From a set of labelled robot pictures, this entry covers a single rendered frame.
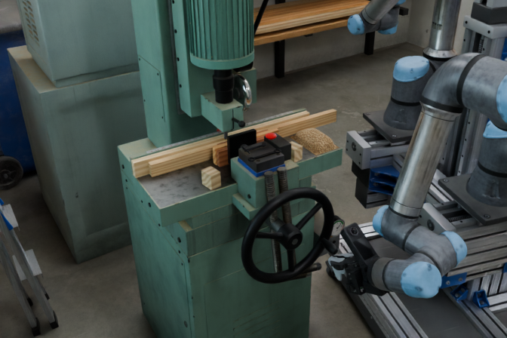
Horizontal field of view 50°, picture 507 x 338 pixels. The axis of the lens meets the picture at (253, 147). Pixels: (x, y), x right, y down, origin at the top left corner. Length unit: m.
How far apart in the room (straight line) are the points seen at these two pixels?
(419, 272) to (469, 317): 0.98
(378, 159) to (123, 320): 1.23
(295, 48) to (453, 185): 3.13
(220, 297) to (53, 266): 1.23
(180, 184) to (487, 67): 0.82
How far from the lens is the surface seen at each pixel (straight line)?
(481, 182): 1.67
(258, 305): 1.84
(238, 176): 1.49
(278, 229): 1.47
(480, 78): 1.20
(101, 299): 2.54
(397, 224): 1.35
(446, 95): 1.25
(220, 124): 1.55
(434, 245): 1.31
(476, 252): 1.77
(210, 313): 1.74
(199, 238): 1.54
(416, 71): 1.95
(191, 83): 1.61
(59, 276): 2.71
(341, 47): 5.02
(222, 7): 1.40
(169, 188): 1.51
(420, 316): 2.16
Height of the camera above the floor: 1.72
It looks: 29 degrees down
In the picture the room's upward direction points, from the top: 1 degrees counter-clockwise
